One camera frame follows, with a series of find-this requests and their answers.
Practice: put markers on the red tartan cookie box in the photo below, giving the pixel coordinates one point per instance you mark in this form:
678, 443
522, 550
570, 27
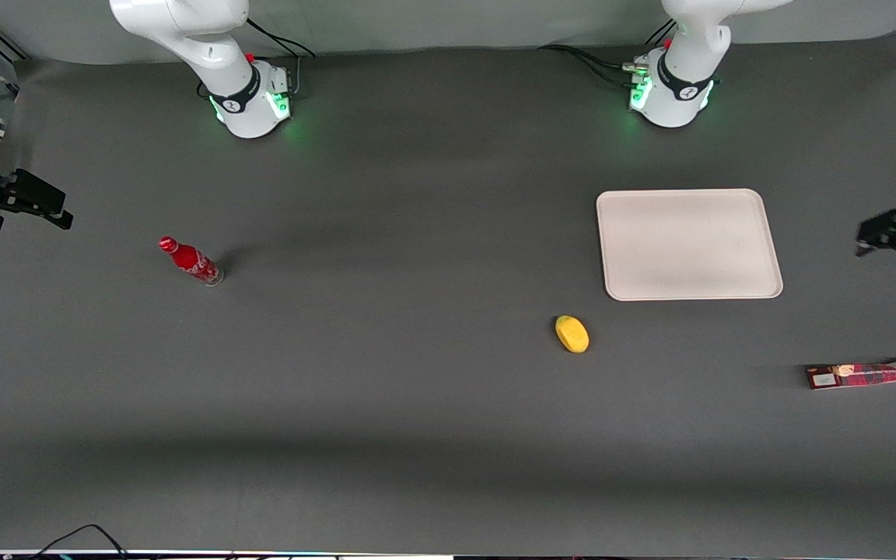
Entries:
860, 376

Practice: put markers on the red cola bottle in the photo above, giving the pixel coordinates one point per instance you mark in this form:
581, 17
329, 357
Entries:
190, 260

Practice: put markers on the yellow lemon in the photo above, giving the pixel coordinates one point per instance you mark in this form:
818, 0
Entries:
572, 334

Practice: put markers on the beige rectangular plastic tray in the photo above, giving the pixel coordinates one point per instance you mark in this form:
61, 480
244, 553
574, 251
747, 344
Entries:
689, 245

